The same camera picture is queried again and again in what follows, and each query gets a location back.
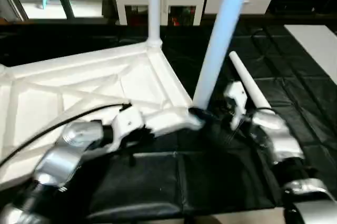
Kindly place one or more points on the white plastic table leg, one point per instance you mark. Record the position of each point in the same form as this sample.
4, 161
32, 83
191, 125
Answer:
221, 34
154, 3
250, 79

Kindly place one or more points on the white plastic table top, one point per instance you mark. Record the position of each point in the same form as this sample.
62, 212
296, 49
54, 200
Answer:
79, 82

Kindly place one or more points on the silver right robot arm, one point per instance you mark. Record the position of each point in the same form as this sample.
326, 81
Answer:
276, 140

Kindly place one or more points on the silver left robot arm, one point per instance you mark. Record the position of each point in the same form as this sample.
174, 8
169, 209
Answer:
58, 155

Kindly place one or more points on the black work mat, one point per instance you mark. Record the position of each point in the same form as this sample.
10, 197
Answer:
210, 182

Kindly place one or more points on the white flat board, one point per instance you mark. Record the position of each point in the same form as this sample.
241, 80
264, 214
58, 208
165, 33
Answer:
316, 45

